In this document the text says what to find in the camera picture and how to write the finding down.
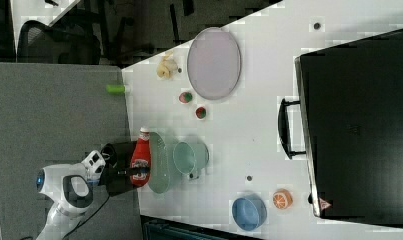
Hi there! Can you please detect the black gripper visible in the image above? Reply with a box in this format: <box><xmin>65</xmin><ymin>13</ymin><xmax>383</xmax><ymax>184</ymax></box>
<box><xmin>98</xmin><ymin>167</ymin><xmax>150</xmax><ymax>186</ymax></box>

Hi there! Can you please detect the red ketchup bottle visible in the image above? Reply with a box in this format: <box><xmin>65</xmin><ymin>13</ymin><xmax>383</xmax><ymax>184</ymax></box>
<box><xmin>130</xmin><ymin>127</ymin><xmax>151</xmax><ymax>187</ymax></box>

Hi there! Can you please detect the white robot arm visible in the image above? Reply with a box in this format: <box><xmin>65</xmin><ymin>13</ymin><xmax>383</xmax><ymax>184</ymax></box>
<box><xmin>36</xmin><ymin>150</ymin><xmax>150</xmax><ymax>240</ymax></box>

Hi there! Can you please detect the green strainer basket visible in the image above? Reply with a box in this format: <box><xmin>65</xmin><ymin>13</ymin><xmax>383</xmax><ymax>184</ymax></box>
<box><xmin>148</xmin><ymin>132</ymin><xmax>181</xmax><ymax>194</ymax></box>

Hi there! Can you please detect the upper black cylinder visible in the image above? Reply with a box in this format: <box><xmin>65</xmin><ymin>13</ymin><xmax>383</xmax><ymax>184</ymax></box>
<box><xmin>101</xmin><ymin>141</ymin><xmax>136</xmax><ymax>169</ymax></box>

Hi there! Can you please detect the green cup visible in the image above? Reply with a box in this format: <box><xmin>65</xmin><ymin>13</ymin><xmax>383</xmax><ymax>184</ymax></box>
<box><xmin>173</xmin><ymin>142</ymin><xmax>209</xmax><ymax>178</ymax></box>

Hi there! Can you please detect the green cylinder at table edge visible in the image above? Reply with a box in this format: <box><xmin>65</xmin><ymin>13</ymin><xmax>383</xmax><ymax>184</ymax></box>
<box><xmin>106</xmin><ymin>85</ymin><xmax>126</xmax><ymax>95</ymax></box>

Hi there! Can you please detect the strawberry toy near bottle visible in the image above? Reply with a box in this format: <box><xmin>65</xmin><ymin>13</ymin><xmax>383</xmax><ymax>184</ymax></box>
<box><xmin>195</xmin><ymin>107</ymin><xmax>207</xmax><ymax>119</ymax></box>

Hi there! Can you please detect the strawberry toy near plate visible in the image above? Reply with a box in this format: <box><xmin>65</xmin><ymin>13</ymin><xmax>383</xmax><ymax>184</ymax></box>
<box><xmin>179</xmin><ymin>92</ymin><xmax>193</xmax><ymax>104</ymax></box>

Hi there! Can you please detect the yellow banana toy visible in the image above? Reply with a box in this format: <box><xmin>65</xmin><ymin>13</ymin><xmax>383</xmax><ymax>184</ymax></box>
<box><xmin>156</xmin><ymin>51</ymin><xmax>178</xmax><ymax>79</ymax></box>

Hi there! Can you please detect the blue bowl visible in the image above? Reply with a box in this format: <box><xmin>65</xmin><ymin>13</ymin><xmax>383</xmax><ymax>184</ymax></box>
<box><xmin>231</xmin><ymin>193</ymin><xmax>267</xmax><ymax>231</ymax></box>

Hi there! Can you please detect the grey round plate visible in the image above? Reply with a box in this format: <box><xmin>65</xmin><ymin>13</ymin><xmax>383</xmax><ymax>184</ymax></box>
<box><xmin>187</xmin><ymin>27</ymin><xmax>241</xmax><ymax>100</ymax></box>

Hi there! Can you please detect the black office chair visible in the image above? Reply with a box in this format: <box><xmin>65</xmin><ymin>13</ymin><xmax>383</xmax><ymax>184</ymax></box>
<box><xmin>17</xmin><ymin>20</ymin><xmax>101</xmax><ymax>65</ymax></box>

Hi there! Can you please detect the orange slice toy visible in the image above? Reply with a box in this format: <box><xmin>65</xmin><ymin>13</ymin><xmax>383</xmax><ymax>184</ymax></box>
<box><xmin>272</xmin><ymin>189</ymin><xmax>293</xmax><ymax>210</ymax></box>

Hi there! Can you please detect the black toaster oven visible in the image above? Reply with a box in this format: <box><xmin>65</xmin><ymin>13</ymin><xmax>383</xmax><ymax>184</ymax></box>
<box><xmin>294</xmin><ymin>29</ymin><xmax>403</xmax><ymax>228</ymax></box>

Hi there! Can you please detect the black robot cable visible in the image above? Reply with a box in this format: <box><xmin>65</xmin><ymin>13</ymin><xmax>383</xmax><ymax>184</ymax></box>
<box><xmin>60</xmin><ymin>194</ymin><xmax>112</xmax><ymax>240</ymax></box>

